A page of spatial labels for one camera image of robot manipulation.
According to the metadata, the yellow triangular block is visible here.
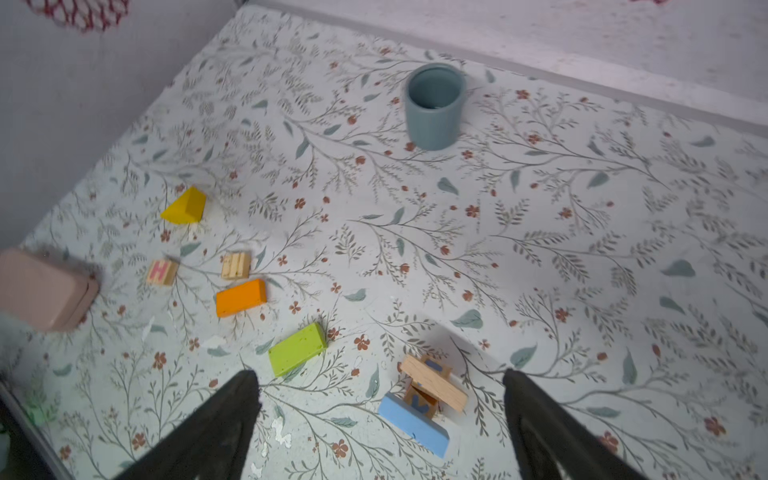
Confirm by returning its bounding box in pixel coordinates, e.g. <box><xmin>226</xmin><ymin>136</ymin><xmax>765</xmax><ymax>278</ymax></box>
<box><xmin>161</xmin><ymin>186</ymin><xmax>207</xmax><ymax>225</ymax></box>

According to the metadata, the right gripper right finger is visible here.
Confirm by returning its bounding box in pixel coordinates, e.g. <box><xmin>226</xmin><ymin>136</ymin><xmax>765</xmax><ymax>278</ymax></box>
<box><xmin>503</xmin><ymin>369</ymin><xmax>643</xmax><ymax>479</ymax></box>

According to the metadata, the wood letter F cube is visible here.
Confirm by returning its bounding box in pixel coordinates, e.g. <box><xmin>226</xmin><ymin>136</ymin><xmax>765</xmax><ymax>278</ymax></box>
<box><xmin>404</xmin><ymin>354</ymin><xmax>452</xmax><ymax>419</ymax></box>

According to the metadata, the teal cup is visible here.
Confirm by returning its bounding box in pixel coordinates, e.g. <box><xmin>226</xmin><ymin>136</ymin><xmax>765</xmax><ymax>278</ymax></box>
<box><xmin>404</xmin><ymin>63</ymin><xmax>467</xmax><ymax>151</ymax></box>

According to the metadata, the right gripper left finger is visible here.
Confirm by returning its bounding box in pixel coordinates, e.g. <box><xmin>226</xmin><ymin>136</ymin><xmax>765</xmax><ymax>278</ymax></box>
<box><xmin>119</xmin><ymin>370</ymin><xmax>261</xmax><ymax>479</ymax></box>

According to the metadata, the small natural wood cube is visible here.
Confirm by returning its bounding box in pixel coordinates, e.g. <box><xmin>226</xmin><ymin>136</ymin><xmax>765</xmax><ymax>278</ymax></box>
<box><xmin>221</xmin><ymin>252</ymin><xmax>251</xmax><ymax>280</ymax></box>

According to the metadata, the orange rectangular block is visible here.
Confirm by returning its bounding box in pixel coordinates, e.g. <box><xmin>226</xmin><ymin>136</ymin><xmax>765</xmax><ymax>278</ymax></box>
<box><xmin>216</xmin><ymin>279</ymin><xmax>267</xmax><ymax>318</ymax></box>

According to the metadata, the natural wood long block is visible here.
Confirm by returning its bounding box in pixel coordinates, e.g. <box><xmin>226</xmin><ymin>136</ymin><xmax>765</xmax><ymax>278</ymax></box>
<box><xmin>401</xmin><ymin>355</ymin><xmax>468</xmax><ymax>412</ymax></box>

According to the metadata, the green rectangular block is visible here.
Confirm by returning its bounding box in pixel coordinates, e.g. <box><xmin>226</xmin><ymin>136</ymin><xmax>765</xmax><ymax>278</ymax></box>
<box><xmin>268</xmin><ymin>323</ymin><xmax>327</xmax><ymax>377</ymax></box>

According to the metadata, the pink flat block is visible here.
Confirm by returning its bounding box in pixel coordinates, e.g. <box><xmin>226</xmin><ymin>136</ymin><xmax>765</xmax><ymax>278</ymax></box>
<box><xmin>1</xmin><ymin>248</ymin><xmax>99</xmax><ymax>332</ymax></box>

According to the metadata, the wood letter H cube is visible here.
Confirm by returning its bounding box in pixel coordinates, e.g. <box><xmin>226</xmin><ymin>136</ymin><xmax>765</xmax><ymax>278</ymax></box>
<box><xmin>146</xmin><ymin>259</ymin><xmax>179</xmax><ymax>286</ymax></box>

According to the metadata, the blue rectangular block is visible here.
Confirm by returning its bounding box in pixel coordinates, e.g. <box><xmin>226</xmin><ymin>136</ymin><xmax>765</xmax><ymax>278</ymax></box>
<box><xmin>378</xmin><ymin>393</ymin><xmax>450</xmax><ymax>458</ymax></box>

